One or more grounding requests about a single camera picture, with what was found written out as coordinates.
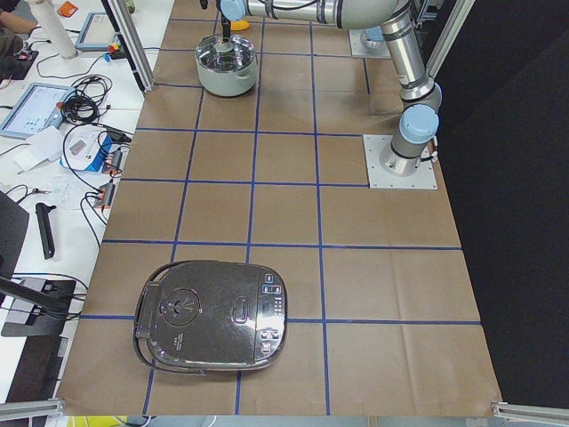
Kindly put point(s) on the near teach pendant tablet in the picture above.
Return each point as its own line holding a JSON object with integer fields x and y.
{"x": 37, "y": 109}

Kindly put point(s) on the far teach pendant tablet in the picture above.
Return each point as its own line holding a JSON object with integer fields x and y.
{"x": 97, "y": 33}

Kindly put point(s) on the teach pendant tablet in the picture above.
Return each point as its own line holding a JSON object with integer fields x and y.
{"x": 97, "y": 33}
{"x": 37, "y": 109}

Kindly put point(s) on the dark rice cooker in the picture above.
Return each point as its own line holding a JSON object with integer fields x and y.
{"x": 200, "y": 316}

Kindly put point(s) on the white cylinder post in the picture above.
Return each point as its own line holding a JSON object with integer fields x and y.
{"x": 50, "y": 23}

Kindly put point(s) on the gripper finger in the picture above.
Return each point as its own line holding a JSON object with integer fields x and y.
{"x": 226, "y": 30}

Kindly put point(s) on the glass pot lid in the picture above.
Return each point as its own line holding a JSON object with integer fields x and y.
{"x": 235, "y": 55}

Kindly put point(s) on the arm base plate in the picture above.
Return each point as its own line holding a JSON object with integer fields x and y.
{"x": 386, "y": 170}
{"x": 359, "y": 51}

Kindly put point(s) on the blue white box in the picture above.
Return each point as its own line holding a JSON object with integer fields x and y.
{"x": 85, "y": 148}

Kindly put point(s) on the orange connector block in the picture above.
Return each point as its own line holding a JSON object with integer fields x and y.
{"x": 105, "y": 195}

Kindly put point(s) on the pale green electric pot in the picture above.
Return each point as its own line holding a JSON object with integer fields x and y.
{"x": 229, "y": 84}

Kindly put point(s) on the black monitor stand base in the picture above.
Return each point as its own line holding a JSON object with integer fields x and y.
{"x": 40, "y": 307}

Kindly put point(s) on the aluminium frame post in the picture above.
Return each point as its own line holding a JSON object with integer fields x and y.
{"x": 122, "y": 23}

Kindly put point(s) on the black bar tool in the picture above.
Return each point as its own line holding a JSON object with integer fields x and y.
{"x": 45, "y": 229}

